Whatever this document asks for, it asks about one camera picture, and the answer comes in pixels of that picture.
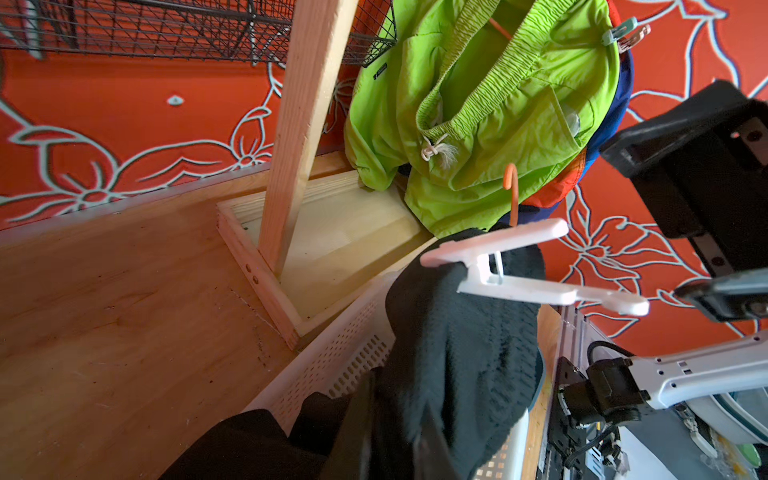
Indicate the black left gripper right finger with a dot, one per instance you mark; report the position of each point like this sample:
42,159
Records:
431,457

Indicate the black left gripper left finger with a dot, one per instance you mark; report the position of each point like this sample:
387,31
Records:
352,453

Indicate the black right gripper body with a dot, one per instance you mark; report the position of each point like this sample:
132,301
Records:
701,171

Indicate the black shorts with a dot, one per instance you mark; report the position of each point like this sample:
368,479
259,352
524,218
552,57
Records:
470,358

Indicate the orange clothes hanger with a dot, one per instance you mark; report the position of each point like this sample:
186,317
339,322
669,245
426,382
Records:
511,184

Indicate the white pink clothespin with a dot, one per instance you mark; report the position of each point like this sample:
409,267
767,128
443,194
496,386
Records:
506,264

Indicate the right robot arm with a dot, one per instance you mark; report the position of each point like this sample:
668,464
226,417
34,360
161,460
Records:
623,389

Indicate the pink clothespin on rainbow shorts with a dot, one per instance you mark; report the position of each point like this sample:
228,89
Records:
630,41

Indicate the mint clothespin on green shorts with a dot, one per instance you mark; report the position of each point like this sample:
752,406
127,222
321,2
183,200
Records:
619,32

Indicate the rainbow striped shorts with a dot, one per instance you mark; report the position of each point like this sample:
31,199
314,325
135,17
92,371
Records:
543,203

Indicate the orange hanger of green shorts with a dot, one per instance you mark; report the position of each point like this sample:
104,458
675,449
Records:
500,29

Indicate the lime green shorts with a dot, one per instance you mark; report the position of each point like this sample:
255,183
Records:
456,102

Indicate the teal plastic tray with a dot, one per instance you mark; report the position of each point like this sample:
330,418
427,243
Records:
539,377

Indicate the wooden clothes rack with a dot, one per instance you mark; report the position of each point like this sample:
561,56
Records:
316,237

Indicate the black wire wall basket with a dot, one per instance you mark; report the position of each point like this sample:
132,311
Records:
352,32

